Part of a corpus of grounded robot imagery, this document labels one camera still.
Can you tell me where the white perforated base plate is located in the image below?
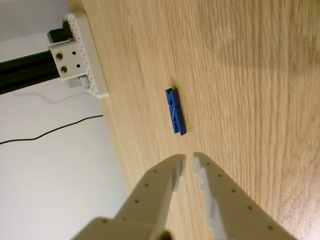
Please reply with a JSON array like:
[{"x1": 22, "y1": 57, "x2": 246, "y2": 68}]
[{"x1": 61, "y1": 10, "x2": 110, "y2": 101}]

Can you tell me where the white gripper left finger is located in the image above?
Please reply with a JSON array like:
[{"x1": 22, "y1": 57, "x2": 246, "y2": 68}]
[{"x1": 113, "y1": 153, "x2": 187, "y2": 240}]

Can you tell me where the black cable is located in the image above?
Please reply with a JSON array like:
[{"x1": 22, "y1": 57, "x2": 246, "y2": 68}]
[{"x1": 0, "y1": 114, "x2": 104, "y2": 146}]

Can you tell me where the white bracket block with holes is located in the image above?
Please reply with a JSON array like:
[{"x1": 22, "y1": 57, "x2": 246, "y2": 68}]
[{"x1": 47, "y1": 40, "x2": 87, "y2": 82}]

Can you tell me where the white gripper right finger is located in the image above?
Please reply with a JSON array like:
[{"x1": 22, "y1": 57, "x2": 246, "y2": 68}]
[{"x1": 192, "y1": 151, "x2": 297, "y2": 240}]

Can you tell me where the black clamp block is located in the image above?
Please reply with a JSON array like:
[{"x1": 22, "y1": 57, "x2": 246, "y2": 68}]
[{"x1": 47, "y1": 20, "x2": 74, "y2": 44}]

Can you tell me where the blue clothes peg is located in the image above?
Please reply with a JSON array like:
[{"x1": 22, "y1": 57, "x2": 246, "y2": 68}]
[{"x1": 165, "y1": 87, "x2": 188, "y2": 137}]

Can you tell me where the white cable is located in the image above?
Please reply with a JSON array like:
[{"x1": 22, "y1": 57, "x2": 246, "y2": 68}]
[{"x1": 11, "y1": 89, "x2": 87, "y2": 104}]

